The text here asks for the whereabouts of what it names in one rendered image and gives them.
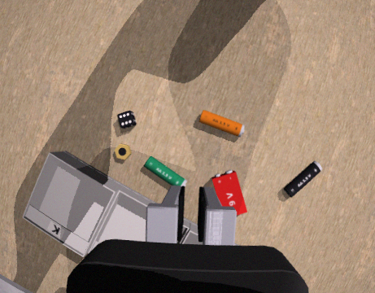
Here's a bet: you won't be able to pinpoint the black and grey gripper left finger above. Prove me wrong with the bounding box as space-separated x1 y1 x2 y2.
146 186 185 243

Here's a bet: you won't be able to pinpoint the red 9v battery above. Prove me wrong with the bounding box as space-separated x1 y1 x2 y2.
211 170 247 215

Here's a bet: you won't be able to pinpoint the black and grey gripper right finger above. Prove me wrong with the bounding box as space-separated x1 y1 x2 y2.
198 186 237 246

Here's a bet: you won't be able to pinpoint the black die with white pips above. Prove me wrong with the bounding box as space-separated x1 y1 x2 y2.
117 111 137 129

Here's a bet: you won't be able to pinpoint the white open cardboard bins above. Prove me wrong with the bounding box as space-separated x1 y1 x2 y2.
23 151 156 257

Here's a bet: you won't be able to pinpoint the orange aa battery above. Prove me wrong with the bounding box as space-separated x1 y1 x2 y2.
199 110 245 137

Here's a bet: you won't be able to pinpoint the green aa battery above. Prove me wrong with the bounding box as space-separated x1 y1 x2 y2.
144 156 187 186

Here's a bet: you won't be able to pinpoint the black aa battery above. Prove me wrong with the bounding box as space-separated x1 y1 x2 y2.
284 160 322 198

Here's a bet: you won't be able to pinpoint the yellow hex nut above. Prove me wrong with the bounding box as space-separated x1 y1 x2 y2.
115 144 132 160

